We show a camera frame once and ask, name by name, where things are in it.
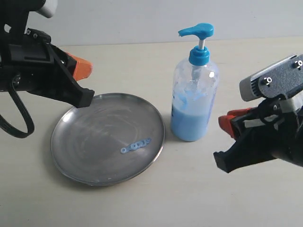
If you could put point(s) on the blue soap smear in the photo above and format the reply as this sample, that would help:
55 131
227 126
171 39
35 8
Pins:
135 146

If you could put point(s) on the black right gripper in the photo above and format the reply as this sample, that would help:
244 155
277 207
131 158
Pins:
272 130

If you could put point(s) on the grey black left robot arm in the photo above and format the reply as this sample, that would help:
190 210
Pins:
14 15

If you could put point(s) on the round steel plate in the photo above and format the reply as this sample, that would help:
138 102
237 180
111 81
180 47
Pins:
86 142

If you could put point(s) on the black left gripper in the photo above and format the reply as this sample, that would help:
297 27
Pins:
32 64

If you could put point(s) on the blue pump soap bottle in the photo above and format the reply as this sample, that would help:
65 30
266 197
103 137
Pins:
195 82

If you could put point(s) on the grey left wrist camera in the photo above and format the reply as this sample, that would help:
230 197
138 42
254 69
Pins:
48 8

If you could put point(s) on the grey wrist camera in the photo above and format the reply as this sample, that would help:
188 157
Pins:
283 77
48 8

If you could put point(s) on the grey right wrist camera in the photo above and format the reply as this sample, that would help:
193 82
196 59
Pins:
283 77

